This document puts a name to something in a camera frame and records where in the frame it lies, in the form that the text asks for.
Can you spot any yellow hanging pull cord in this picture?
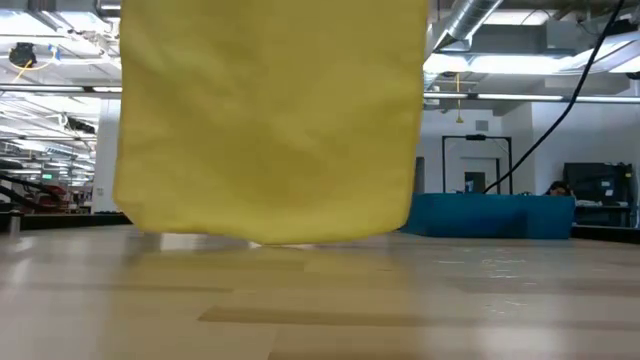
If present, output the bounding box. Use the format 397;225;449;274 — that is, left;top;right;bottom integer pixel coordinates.
453;72;465;125

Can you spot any yellow microfiber towel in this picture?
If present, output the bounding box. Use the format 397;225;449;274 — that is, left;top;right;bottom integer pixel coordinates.
112;0;430;246

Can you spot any silver ventilation duct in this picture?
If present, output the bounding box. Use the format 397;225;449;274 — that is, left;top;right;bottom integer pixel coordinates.
428;0;505;52

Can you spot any folded dark teal cloth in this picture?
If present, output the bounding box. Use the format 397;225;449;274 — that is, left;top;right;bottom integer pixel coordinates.
399;192;576;240

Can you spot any person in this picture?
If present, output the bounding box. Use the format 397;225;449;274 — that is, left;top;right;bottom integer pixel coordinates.
543;178;577;198

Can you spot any red equipment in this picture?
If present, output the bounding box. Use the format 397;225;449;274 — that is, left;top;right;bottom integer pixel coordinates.
29;183;70;212

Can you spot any long black hanging cable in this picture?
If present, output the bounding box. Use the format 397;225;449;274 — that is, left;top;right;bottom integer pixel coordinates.
482;0;626;195

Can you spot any black computer workstation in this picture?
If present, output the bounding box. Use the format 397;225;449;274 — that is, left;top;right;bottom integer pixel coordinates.
563;161;636;227

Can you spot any black hanging device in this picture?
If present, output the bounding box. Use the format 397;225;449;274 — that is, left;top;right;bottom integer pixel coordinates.
8;41;39;69

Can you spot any black rectangular gantry frame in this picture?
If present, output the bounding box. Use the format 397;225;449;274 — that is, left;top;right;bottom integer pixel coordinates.
441;133;514;196

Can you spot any white square column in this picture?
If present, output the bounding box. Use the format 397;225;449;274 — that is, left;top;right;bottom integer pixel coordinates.
91;98;124;214

